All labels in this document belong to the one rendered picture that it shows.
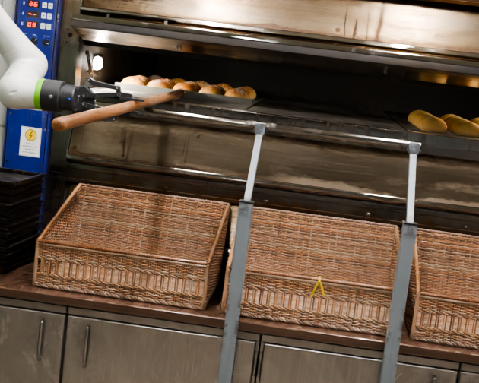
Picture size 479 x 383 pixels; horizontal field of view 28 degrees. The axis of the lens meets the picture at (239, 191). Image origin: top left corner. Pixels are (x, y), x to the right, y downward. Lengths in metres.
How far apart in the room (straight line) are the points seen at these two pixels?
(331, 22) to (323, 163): 0.49
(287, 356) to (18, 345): 0.84
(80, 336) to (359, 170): 1.12
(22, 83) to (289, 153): 1.03
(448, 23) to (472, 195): 0.60
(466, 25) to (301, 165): 0.74
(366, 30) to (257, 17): 0.38
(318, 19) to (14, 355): 1.51
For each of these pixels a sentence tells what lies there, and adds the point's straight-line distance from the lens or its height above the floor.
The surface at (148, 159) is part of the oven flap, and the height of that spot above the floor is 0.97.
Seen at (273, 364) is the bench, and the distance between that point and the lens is 2.95.
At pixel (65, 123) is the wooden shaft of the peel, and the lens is 2.03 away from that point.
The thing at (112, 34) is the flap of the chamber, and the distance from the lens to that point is 3.33.
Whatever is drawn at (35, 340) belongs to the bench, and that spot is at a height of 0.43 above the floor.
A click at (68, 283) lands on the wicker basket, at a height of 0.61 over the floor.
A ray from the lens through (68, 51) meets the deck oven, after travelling 3.47.
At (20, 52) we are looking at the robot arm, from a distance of 2.92.
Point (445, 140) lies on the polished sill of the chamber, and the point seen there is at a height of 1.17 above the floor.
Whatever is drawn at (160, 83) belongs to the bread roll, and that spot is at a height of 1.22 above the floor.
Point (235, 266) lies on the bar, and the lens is 2.82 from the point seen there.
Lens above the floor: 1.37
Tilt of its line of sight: 8 degrees down
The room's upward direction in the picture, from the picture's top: 7 degrees clockwise
